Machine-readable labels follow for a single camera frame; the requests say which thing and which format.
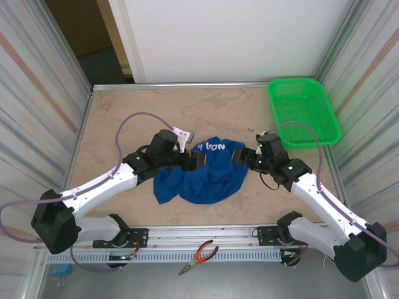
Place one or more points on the aluminium mounting rail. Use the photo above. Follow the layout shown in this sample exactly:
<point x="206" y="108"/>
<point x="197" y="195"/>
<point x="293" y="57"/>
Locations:
<point x="202" y="233"/>

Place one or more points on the metal enclosure corner post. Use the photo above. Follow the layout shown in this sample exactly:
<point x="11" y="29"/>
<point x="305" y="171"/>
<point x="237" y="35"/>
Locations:
<point x="338" y="40"/>
<point x="62" y="40"/>

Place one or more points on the tan wooden door jamb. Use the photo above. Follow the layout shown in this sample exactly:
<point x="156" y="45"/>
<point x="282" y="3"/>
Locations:
<point x="114" y="37"/>

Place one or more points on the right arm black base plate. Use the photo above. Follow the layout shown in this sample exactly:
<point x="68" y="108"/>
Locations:
<point x="263" y="236"/>

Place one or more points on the brown wooden door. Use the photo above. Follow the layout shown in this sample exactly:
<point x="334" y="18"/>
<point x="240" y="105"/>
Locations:
<point x="81" y="25"/>

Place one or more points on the blue binder clip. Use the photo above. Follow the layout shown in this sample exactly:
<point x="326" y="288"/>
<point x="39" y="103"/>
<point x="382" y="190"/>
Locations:
<point x="60" y="270"/>

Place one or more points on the small black controller board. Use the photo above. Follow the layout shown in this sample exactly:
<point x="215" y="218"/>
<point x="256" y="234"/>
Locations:
<point x="120" y="257"/>
<point x="288" y="255"/>

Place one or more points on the green plastic basket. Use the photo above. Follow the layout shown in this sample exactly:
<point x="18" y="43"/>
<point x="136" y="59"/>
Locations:
<point x="299" y="106"/>

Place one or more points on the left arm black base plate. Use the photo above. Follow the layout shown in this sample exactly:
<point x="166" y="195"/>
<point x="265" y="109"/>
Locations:
<point x="141" y="236"/>

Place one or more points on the white door frame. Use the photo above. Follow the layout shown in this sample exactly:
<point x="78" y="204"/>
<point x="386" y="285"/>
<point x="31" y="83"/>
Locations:
<point x="127" y="37"/>

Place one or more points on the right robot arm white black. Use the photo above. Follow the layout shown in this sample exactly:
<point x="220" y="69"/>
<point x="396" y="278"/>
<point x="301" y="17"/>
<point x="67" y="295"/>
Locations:
<point x="324" y="199"/>

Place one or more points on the aluminium table rim strip long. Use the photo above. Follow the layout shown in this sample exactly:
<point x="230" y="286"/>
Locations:
<point x="187" y="84"/>

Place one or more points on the blue t-shirt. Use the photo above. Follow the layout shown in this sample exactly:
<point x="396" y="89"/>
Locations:
<point x="202" y="187"/>

